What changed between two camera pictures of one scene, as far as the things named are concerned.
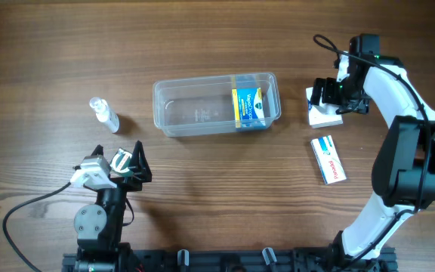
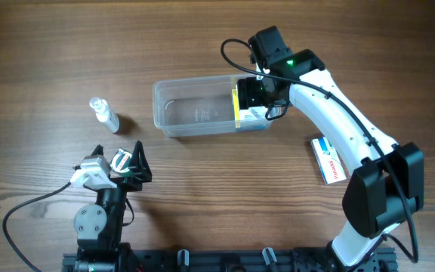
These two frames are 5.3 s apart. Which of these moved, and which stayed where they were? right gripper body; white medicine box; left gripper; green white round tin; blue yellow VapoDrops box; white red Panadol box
Moved: right gripper body; white medicine box
Stayed: green white round tin; left gripper; white red Panadol box; blue yellow VapoDrops box
